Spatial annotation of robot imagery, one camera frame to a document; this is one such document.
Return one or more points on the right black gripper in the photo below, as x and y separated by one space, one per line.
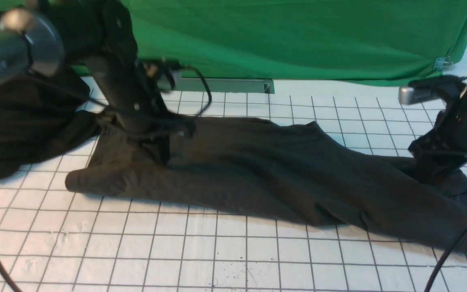
434 159

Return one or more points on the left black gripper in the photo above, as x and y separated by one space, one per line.
152 138

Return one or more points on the gray long-sleeved shirt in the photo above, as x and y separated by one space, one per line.
296 173

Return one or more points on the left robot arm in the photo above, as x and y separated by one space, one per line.
41 39

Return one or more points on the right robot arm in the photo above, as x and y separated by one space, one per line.
451 123

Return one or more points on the silver binder clip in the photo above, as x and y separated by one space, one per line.
443 63

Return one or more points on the black clothing pile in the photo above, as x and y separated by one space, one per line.
38 123

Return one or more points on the green backdrop cloth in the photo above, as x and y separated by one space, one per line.
374 42

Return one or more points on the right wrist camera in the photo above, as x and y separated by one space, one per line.
444 87

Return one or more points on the gray metal rail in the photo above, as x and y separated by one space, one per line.
227 85

